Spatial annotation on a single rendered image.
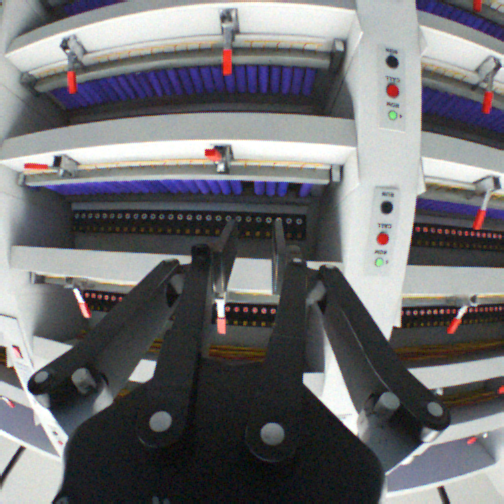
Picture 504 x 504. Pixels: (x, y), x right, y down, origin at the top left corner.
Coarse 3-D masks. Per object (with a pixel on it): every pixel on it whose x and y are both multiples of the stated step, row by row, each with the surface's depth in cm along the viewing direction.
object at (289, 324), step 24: (288, 264) 13; (288, 288) 11; (288, 312) 10; (288, 336) 8; (264, 360) 7; (288, 360) 7; (264, 384) 6; (288, 384) 6; (264, 408) 5; (288, 408) 5; (264, 432) 4; (288, 432) 5; (264, 456) 4; (288, 456) 4
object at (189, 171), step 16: (160, 160) 33; (176, 160) 33; (192, 160) 33; (208, 160) 33; (240, 160) 33; (256, 160) 32; (32, 176) 35; (48, 176) 35; (64, 176) 35; (80, 176) 35; (96, 176) 35; (112, 176) 35; (128, 176) 35; (144, 176) 35; (160, 176) 35; (176, 176) 35; (192, 176) 35; (208, 176) 35; (224, 176) 35; (240, 176) 34; (256, 176) 34; (272, 176) 34; (288, 176) 34; (304, 176) 34; (320, 176) 34
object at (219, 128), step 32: (64, 128) 30; (96, 128) 30; (128, 128) 30; (160, 128) 29; (192, 128) 29; (224, 128) 29; (256, 128) 29; (288, 128) 29; (320, 128) 29; (352, 128) 29; (0, 160) 30; (32, 160) 32; (96, 160) 34; (128, 160) 34; (288, 160) 33; (320, 160) 33; (352, 160) 30; (32, 192) 39; (320, 192) 45
